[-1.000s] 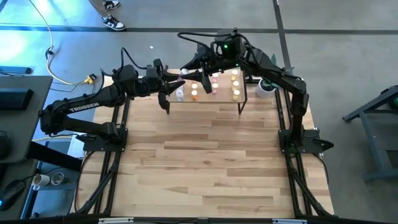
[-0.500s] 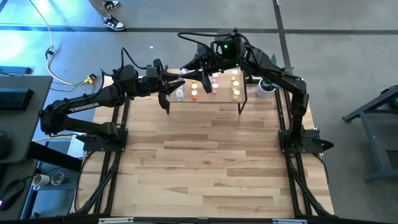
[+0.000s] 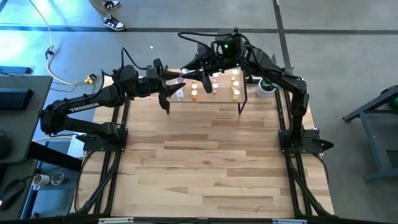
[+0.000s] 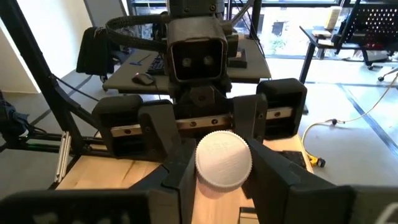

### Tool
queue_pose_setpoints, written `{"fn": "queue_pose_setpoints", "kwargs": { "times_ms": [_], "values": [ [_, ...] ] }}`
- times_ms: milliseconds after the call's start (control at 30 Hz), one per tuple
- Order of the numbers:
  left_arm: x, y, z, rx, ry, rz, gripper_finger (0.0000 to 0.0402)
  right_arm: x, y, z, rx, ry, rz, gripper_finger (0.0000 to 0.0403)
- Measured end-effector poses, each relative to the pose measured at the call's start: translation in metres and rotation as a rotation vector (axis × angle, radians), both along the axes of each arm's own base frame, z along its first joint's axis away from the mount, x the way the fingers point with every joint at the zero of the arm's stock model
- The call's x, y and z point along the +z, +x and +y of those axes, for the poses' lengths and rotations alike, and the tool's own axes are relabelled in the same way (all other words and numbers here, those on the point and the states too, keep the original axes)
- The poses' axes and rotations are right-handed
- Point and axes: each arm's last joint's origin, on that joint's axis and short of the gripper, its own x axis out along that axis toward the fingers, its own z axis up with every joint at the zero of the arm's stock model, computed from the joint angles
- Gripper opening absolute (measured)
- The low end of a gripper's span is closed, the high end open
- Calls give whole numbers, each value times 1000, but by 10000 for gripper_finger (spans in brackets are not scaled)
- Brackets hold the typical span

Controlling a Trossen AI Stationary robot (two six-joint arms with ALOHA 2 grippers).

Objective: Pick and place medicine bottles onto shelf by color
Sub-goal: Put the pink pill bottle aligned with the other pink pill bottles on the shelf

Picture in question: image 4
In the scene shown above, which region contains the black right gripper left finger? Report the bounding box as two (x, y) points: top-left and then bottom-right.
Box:
(129, 138), (197, 224)

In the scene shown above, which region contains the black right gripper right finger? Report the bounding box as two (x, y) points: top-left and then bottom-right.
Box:
(241, 139), (355, 224)

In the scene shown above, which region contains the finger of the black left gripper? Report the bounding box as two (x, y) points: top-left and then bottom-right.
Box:
(137, 102), (182, 158)
(232, 93), (269, 143)

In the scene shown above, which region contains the pink medicine bottle white cap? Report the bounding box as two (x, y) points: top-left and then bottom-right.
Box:
(195, 130), (253, 200)

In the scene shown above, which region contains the yellow power plug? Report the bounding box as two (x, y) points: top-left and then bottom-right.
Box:
(309, 155), (326, 169)

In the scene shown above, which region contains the black computer mouse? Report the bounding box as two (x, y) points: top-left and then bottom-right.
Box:
(131, 72), (156, 86)

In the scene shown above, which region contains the black computer keyboard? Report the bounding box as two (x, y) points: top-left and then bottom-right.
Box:
(146, 53), (166, 75)

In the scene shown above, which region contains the black rectangular box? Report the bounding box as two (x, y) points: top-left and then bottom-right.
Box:
(228, 48), (249, 69)

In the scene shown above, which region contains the black side desk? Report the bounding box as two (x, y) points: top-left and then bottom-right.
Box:
(102, 37), (272, 94)

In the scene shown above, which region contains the black background table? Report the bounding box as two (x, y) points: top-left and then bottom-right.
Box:
(298, 24), (398, 85)

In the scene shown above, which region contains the large window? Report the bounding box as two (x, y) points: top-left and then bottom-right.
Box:
(129, 0), (346, 58)

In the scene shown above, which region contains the black floor tape strip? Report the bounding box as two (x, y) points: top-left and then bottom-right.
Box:
(337, 83), (398, 152)

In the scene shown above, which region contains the black perforated panel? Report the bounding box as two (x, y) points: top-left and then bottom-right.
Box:
(337, 0), (398, 52)

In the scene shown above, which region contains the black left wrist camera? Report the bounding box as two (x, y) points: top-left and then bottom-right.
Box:
(165, 16), (230, 85)

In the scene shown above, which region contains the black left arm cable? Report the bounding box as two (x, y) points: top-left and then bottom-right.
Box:
(104, 14), (172, 53)

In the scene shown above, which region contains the silver metal bracket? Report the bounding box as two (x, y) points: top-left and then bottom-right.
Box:
(55, 131), (72, 184)

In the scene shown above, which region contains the white power cable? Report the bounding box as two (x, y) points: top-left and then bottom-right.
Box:
(300, 73), (398, 156)

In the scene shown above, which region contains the black aluminium rig frame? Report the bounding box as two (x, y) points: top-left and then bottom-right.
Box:
(0, 0), (108, 190)

